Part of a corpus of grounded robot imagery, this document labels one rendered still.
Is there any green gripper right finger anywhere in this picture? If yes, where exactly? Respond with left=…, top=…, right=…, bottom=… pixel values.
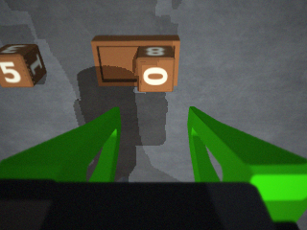
left=187, top=106, right=307, bottom=223

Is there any orange rectangular tray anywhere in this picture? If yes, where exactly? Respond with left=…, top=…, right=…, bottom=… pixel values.
left=91, top=35, right=180, bottom=86

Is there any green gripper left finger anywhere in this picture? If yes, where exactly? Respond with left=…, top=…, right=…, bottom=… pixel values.
left=0, top=107, right=121, bottom=182

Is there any brown number cube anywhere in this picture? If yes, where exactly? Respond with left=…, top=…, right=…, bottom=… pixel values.
left=136, top=46, right=175, bottom=92
left=0, top=44, right=46, bottom=87

